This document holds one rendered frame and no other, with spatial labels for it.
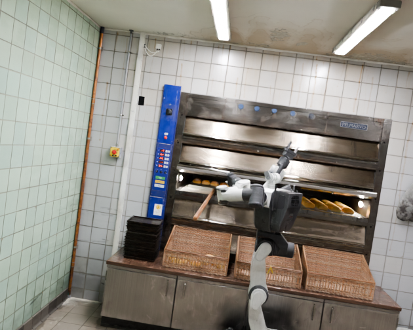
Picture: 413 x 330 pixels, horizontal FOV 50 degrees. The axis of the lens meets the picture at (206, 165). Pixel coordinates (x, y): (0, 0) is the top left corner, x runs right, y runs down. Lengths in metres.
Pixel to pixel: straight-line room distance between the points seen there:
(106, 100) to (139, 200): 0.99
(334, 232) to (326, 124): 1.00
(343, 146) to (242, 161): 0.93
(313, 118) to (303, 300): 1.61
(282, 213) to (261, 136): 1.19
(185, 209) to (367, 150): 1.76
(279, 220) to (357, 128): 1.48
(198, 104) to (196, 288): 1.66
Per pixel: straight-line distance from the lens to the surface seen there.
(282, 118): 4.17
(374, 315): 3.98
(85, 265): 4.53
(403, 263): 4.52
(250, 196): 3.06
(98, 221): 4.40
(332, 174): 4.22
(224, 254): 4.19
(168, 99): 4.17
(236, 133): 4.12
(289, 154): 3.58
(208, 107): 4.17
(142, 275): 3.82
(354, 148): 4.26
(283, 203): 3.12
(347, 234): 4.32
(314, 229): 4.25
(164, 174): 4.16
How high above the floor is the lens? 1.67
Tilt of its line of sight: 3 degrees down
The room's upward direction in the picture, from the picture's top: 8 degrees clockwise
